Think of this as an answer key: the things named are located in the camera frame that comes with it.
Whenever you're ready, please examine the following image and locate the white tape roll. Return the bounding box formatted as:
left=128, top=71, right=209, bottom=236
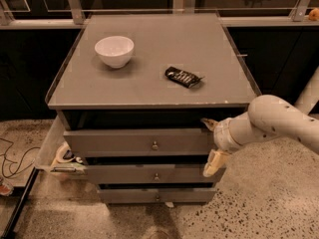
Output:
left=56, top=142, right=75, bottom=163

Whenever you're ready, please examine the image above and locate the red white floor object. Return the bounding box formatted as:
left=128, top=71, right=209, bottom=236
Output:
left=0, top=178, right=14, bottom=196

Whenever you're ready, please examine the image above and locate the metal railing frame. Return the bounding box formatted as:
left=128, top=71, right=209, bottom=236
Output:
left=1, top=0, right=319, bottom=30

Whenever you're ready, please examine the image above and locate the grey drawer cabinet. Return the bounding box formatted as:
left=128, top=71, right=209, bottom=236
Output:
left=46, top=18, right=260, bottom=191

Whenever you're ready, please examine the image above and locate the grey top drawer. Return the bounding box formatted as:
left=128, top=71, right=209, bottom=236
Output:
left=64, top=128, right=214, bottom=157

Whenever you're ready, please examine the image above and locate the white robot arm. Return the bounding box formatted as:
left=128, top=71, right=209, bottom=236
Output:
left=201, top=69, right=319, bottom=177

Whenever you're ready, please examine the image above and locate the orange fruit on ledge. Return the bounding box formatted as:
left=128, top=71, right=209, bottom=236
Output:
left=308, top=8, right=319, bottom=21

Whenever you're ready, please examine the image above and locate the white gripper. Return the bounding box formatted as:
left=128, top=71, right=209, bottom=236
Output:
left=200, top=118, right=242, bottom=177

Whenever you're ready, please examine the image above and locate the black snack wrapper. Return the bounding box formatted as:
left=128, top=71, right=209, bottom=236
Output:
left=164, top=67, right=202, bottom=89

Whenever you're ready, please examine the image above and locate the grey middle drawer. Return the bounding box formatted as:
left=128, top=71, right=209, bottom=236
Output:
left=86, top=164, right=225, bottom=184

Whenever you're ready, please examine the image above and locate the grey bottom drawer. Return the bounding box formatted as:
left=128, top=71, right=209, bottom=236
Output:
left=98, top=188, right=215, bottom=204

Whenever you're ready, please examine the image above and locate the grey drawer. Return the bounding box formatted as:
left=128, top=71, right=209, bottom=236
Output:
left=86, top=164, right=225, bottom=184
left=98, top=188, right=215, bottom=204
left=64, top=128, right=214, bottom=157

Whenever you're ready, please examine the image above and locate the white ceramic bowl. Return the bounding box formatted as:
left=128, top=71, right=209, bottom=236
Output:
left=95, top=36, right=135, bottom=69

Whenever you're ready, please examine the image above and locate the clear plastic bin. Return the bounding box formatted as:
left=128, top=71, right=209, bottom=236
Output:
left=35, top=118, right=87, bottom=180

